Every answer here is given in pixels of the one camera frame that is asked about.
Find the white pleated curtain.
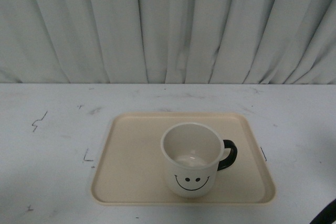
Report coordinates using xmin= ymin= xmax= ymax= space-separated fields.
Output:
xmin=1 ymin=0 xmax=335 ymax=84

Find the beige rectangular plastic tray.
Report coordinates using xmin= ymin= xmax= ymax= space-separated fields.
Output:
xmin=91 ymin=112 xmax=276 ymax=206

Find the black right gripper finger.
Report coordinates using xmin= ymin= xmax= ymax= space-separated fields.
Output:
xmin=310 ymin=200 xmax=336 ymax=224

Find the white smiley mug black handle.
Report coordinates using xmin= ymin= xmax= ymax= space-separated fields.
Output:
xmin=161 ymin=122 xmax=238 ymax=198

